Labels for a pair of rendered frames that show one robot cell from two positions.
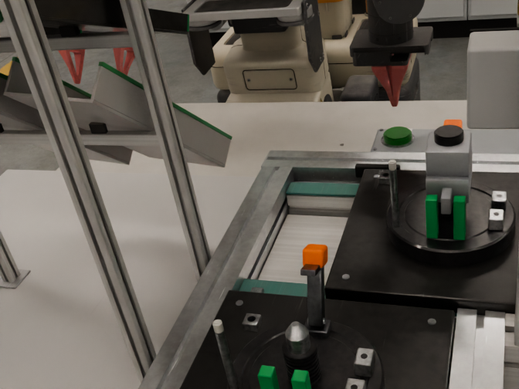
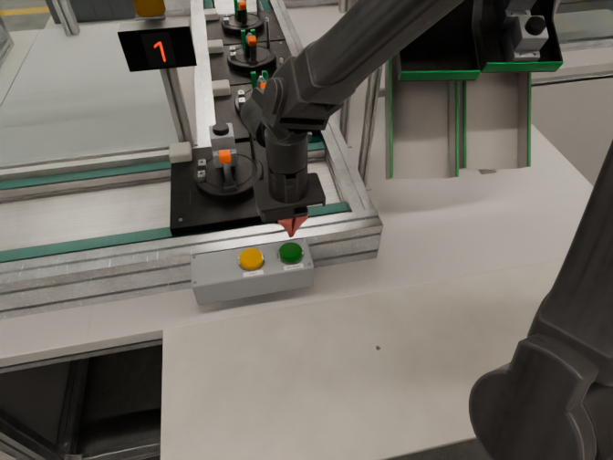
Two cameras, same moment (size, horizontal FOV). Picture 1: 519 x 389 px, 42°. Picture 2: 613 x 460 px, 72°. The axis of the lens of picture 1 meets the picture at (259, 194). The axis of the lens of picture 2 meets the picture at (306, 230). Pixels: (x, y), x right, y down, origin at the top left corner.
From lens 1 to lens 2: 1.33 m
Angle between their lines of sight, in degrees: 94
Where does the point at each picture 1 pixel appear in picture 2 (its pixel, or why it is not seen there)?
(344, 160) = (320, 228)
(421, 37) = (262, 191)
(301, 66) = not seen: outside the picture
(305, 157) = (349, 223)
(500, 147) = (211, 258)
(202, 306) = (330, 129)
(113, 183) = (531, 249)
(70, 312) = not seen: hidden behind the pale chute
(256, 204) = (353, 182)
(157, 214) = (456, 229)
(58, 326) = not seen: hidden behind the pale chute
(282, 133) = (451, 354)
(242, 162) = (450, 300)
